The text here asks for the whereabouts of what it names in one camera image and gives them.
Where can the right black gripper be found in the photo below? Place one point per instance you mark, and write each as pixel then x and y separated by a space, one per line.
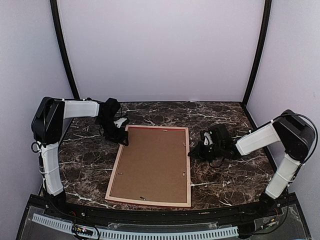
pixel 198 152

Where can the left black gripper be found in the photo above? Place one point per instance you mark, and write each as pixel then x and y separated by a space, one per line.
pixel 119 137

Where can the brown backing board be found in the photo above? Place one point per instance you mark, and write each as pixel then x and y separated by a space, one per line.
pixel 150 162

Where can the wooden picture frame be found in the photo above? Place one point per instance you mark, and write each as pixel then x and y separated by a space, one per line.
pixel 187 175

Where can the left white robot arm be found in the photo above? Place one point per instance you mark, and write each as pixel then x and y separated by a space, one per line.
pixel 47 127

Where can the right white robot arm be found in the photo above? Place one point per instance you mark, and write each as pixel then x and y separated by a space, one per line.
pixel 297 133

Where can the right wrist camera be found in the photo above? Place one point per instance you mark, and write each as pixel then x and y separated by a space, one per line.
pixel 218 133

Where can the black front rail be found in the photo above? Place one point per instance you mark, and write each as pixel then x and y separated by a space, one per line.
pixel 102 216

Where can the white slotted cable duct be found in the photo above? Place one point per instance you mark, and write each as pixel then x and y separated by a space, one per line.
pixel 101 233

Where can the right black corner post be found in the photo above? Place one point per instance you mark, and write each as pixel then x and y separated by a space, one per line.
pixel 258 53

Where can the black corner post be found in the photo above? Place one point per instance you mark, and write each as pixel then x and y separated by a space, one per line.
pixel 62 48
pixel 258 53

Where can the left black corner post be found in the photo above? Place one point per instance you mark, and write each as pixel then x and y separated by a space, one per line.
pixel 62 48

